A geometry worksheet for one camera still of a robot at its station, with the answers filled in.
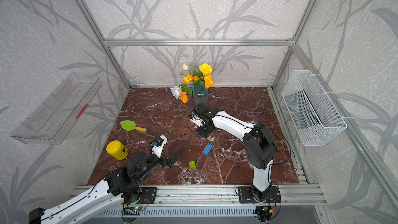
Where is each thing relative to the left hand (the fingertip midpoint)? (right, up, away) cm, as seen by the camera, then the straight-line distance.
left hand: (174, 146), depth 74 cm
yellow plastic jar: (-31, -3, +5) cm, 31 cm away
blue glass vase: (+12, +26, +27) cm, 40 cm away
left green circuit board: (-16, -28, -4) cm, 32 cm away
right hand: (+14, +4, +15) cm, 21 cm away
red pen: (-40, +17, -7) cm, 44 cm away
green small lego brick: (+8, -12, +8) cm, 17 cm away
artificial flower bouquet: (+12, +36, +14) cm, 40 cm away
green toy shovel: (-35, +6, +25) cm, 44 cm away
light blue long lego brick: (+16, -6, +13) cm, 22 cm away
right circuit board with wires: (+42, -30, -4) cm, 52 cm away
